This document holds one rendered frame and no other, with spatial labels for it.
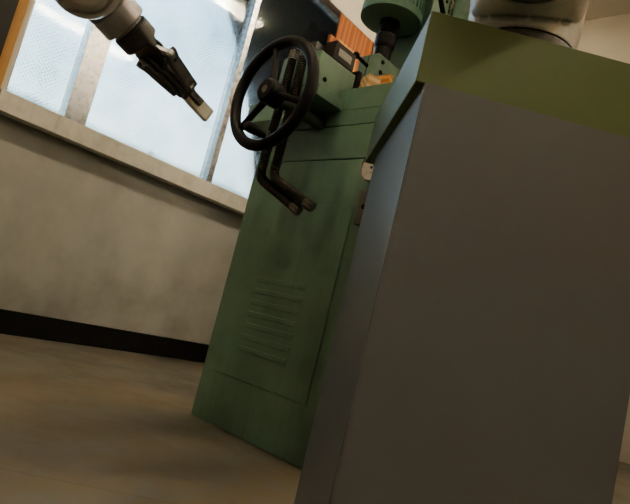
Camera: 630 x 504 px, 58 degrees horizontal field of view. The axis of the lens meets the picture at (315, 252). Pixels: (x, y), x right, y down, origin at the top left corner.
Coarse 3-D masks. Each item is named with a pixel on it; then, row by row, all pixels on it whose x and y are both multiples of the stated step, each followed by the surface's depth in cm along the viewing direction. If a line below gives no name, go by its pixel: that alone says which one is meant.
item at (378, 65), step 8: (368, 56) 157; (376, 56) 155; (360, 64) 159; (368, 64) 157; (376, 64) 155; (384, 64) 157; (392, 64) 159; (368, 72) 156; (376, 72) 155; (384, 72) 157; (392, 72) 160
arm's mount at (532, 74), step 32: (448, 32) 66; (480, 32) 66; (512, 32) 66; (416, 64) 67; (448, 64) 65; (480, 64) 66; (512, 64) 66; (544, 64) 66; (576, 64) 67; (608, 64) 67; (480, 96) 65; (512, 96) 65; (544, 96) 66; (576, 96) 66; (608, 96) 66; (384, 128) 83; (608, 128) 66
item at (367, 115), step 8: (336, 112) 143; (344, 112) 141; (352, 112) 139; (360, 112) 137; (368, 112) 135; (376, 112) 134; (280, 120) 158; (328, 120) 144; (336, 120) 142; (344, 120) 140; (352, 120) 138; (360, 120) 136; (368, 120) 135; (296, 128) 152; (304, 128) 150; (312, 128) 148
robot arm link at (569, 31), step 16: (480, 0) 77; (496, 0) 75; (512, 0) 73; (560, 0) 72; (576, 0) 73; (480, 16) 79; (496, 16) 77; (512, 16) 75; (528, 16) 74; (544, 16) 74; (560, 16) 74; (576, 16) 75; (560, 32) 75; (576, 32) 77; (576, 48) 79
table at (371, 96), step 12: (384, 84) 134; (300, 96) 139; (324, 96) 137; (336, 96) 140; (348, 96) 142; (360, 96) 139; (372, 96) 136; (384, 96) 133; (252, 108) 169; (264, 108) 164; (312, 108) 145; (324, 108) 143; (336, 108) 141; (348, 108) 140; (360, 108) 138; (252, 120) 167; (264, 120) 163
